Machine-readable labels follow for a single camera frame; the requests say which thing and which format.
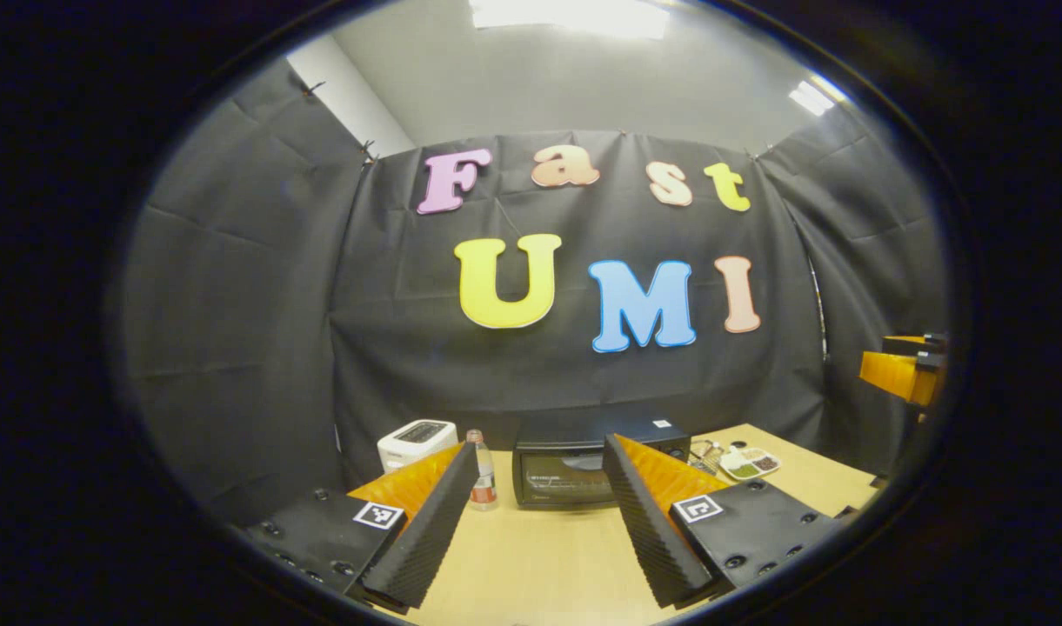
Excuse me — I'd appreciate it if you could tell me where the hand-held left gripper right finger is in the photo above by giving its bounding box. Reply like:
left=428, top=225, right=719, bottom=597
left=602, top=433, right=845, bottom=609

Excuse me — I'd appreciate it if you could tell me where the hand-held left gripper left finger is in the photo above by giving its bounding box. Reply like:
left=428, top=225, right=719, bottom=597
left=235, top=439, right=481, bottom=609

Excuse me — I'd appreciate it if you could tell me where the black electric oven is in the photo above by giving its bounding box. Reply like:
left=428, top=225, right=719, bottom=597
left=511, top=416, right=692, bottom=510

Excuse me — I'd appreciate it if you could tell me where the clear plastic bottle red label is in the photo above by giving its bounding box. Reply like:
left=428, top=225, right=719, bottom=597
left=467, top=429, right=499, bottom=512

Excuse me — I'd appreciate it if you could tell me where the white toaster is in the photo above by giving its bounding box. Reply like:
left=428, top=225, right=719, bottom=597
left=377, top=419, right=458, bottom=475

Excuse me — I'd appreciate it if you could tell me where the white divided dish with beans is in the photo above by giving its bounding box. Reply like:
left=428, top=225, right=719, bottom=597
left=719, top=447, right=782, bottom=482

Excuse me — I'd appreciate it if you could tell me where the small ceiling light panel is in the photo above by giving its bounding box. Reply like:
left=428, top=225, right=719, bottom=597
left=789, top=80, right=836, bottom=118

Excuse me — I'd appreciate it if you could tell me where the large ceiling light panel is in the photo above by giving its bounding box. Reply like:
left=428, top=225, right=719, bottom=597
left=468, top=0, right=671, bottom=40

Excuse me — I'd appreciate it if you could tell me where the metal wire holder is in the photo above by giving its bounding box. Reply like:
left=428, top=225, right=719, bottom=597
left=689, top=439, right=725, bottom=476

